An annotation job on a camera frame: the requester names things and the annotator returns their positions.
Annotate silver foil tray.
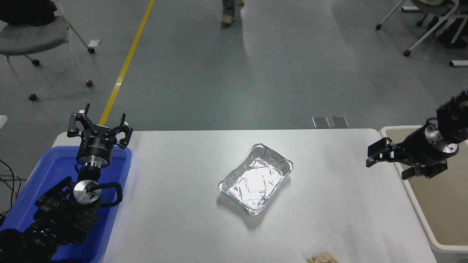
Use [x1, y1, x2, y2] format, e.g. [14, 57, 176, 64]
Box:
[218, 144, 294, 216]

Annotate blue plastic tray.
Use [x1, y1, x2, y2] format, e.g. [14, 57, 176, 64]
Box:
[0, 146, 132, 263]

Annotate white-framed wheeled chair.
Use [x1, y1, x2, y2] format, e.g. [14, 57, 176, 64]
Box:
[375, 0, 468, 57]

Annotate black cable bundle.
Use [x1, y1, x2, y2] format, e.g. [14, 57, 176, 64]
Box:
[0, 160, 27, 220]

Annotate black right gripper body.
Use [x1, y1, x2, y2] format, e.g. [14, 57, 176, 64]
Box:
[401, 125, 448, 167]

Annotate grey wheeled chair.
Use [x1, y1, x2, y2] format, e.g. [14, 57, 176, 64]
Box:
[0, 0, 95, 102]

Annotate large pale plastic bin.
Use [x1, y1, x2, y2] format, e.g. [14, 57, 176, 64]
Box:
[380, 125, 468, 253]

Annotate black bag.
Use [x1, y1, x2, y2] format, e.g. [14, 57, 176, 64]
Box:
[0, 0, 56, 27]

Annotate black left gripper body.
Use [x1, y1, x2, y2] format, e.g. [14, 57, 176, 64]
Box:
[77, 134, 117, 159]

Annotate crumpled tan paper ball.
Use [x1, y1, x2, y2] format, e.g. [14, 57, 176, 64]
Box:
[306, 251, 340, 263]

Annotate person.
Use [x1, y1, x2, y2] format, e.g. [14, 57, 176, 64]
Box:
[426, 15, 468, 49]
[220, 0, 245, 26]

